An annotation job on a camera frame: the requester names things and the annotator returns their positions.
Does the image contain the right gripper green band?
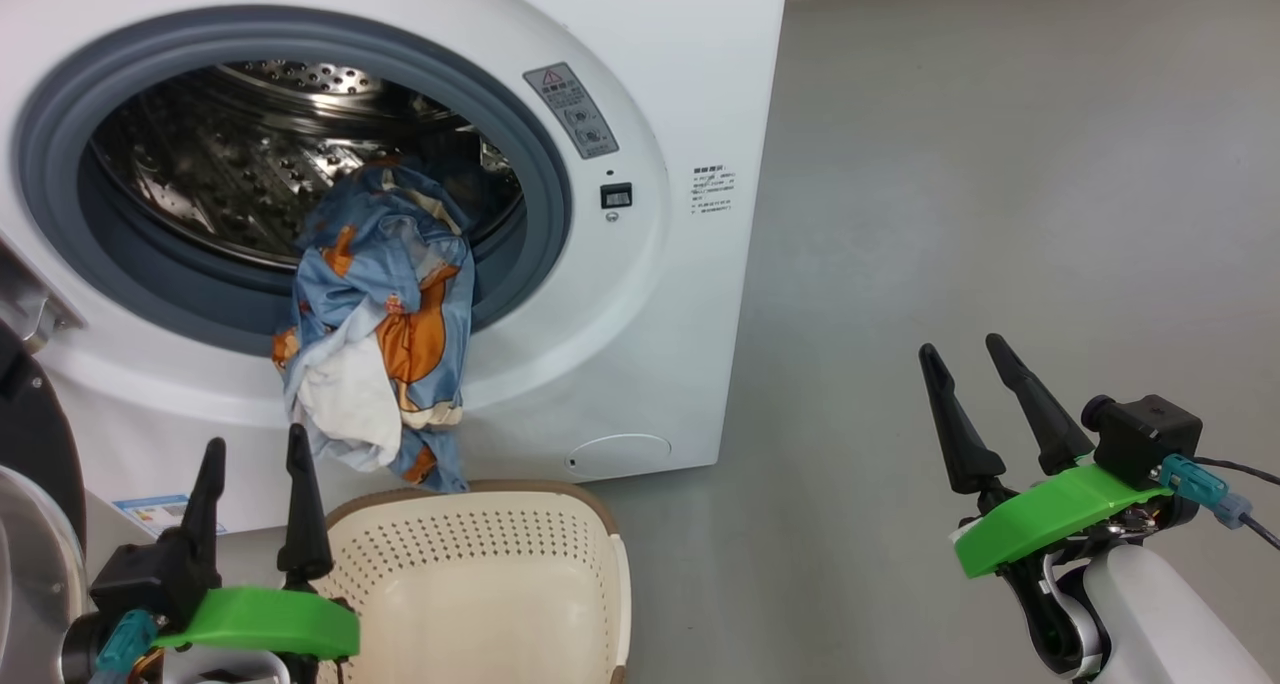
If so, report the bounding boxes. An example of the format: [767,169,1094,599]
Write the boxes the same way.
[918,333,1196,677]

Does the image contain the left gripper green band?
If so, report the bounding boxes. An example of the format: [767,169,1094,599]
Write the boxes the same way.
[152,423,361,660]

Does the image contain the round dark washing machine door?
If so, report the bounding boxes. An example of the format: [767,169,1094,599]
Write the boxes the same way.
[0,234,91,684]

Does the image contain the blue bear-print clothes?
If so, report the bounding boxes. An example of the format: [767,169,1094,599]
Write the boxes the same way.
[272,159,476,493]

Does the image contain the cream perforated laundry basket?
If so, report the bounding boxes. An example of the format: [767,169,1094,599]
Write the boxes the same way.
[315,480,633,684]

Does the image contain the steel washing drum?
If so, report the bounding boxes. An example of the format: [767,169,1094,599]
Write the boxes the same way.
[90,59,526,265]

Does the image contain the white front-load washing machine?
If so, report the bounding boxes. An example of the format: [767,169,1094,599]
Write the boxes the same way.
[0,0,791,537]

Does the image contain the blue energy label sticker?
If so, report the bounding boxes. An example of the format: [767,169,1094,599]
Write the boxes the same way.
[112,494,226,537]

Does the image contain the round white filter cover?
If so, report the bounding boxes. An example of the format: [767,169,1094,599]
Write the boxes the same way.
[565,434,673,482]

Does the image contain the grey warning sticker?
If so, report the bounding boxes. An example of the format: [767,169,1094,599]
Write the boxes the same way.
[523,62,619,160]

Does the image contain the teal left camera connector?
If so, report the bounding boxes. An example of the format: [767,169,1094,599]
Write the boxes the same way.
[90,609,161,680]

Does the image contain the teal camera connector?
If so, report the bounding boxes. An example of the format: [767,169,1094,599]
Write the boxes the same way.
[1160,454,1253,530]
[90,609,161,680]

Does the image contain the teal right camera connector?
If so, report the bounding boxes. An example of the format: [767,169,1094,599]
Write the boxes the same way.
[1160,454,1253,530]

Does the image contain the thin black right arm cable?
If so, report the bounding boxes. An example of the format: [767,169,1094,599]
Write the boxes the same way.
[1195,454,1280,550]

